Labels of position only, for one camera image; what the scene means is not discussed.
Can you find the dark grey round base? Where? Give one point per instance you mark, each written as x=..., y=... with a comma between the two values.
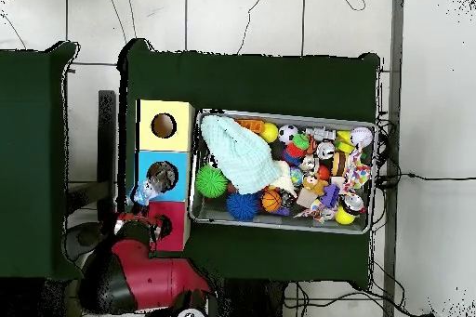
x=80, y=237

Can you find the crushed clear plastic bottle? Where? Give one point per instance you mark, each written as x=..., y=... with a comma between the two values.
x=145, y=192

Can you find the grey metal bar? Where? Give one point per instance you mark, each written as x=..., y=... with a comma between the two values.
x=397, y=34

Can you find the black upright panel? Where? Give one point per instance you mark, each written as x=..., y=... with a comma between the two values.
x=107, y=146

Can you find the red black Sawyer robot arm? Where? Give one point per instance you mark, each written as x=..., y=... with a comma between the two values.
x=148, y=280

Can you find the white baseball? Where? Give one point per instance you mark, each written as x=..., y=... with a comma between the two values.
x=361, y=136

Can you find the small soccer ball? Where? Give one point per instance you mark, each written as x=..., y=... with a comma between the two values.
x=288, y=134

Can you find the green spiky creature toy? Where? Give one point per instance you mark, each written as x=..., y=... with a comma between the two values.
x=300, y=141

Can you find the orange plastic brick toy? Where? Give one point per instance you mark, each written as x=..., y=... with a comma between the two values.
x=253, y=125

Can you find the wooden box with three holes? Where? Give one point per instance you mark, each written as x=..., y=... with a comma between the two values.
x=147, y=144

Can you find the yellow plastic ball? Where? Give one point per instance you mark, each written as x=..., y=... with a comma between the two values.
x=269, y=133

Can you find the brown plush monkey toy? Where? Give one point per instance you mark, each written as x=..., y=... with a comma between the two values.
x=316, y=185

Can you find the green spiky rubber ball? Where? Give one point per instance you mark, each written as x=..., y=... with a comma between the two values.
x=211, y=183

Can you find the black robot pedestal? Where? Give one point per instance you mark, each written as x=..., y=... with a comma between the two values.
x=253, y=302

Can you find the blue spiky rubber ball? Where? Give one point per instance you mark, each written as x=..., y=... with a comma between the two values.
x=242, y=206

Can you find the dark green tablecloth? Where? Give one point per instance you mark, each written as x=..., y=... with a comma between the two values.
x=29, y=183
x=241, y=82

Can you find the mint green waffle cloth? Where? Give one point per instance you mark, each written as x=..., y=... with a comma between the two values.
x=241, y=161

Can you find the small orange basketball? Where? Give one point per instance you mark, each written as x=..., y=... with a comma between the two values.
x=271, y=201

